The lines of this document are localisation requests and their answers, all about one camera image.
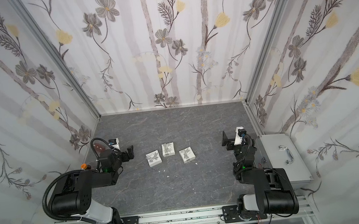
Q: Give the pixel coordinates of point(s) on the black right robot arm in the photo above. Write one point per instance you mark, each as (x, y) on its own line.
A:
(273, 191)

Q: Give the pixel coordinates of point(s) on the white jewelry box lid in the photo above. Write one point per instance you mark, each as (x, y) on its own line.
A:
(187, 155)

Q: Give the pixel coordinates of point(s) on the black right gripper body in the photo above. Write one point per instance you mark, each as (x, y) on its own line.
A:
(230, 140)

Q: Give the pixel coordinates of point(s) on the small brown red box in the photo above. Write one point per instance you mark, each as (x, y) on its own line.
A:
(99, 148)

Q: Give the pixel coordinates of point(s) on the brown bottle orange cap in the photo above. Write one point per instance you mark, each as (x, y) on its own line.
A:
(85, 167)

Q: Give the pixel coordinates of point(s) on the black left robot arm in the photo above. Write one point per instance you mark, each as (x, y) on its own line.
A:
(69, 196)

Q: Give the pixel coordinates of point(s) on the white jewelry box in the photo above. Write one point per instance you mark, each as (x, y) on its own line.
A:
(168, 149)
(153, 158)

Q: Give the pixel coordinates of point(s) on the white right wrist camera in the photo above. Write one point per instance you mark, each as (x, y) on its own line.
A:
(239, 134)

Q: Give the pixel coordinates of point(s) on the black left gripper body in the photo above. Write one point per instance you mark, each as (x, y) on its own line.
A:
(125, 154)

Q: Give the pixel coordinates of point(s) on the silver metal case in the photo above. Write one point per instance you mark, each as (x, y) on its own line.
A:
(278, 151)

